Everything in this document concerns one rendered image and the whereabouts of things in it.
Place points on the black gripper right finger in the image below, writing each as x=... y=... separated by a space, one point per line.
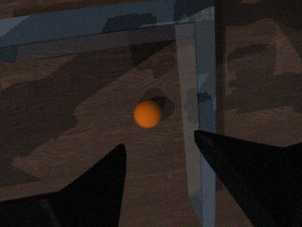
x=265 y=180

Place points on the translucent orange ball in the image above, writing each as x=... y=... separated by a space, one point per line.
x=141 y=117

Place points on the brown ball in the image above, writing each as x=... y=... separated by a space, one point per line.
x=154 y=112

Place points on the clear l-shaped low wall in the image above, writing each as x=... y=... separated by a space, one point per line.
x=186 y=55

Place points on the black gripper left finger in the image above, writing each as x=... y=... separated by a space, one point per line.
x=91 y=200

